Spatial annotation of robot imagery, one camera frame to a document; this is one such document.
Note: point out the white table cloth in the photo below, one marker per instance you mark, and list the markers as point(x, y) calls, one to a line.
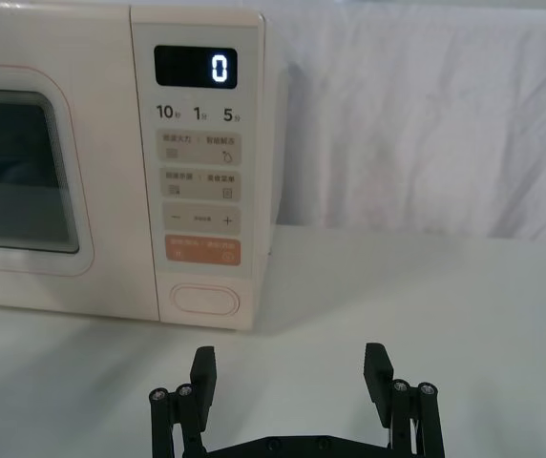
point(397, 305)

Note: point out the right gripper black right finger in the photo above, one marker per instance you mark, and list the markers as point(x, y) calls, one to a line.
point(411, 420)

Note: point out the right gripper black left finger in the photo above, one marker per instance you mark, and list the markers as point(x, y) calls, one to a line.
point(192, 415)

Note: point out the cream microwave oven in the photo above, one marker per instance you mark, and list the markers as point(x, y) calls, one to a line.
point(111, 200)

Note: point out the wrinkled white backdrop cloth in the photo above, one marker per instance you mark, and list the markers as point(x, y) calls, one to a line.
point(421, 119)

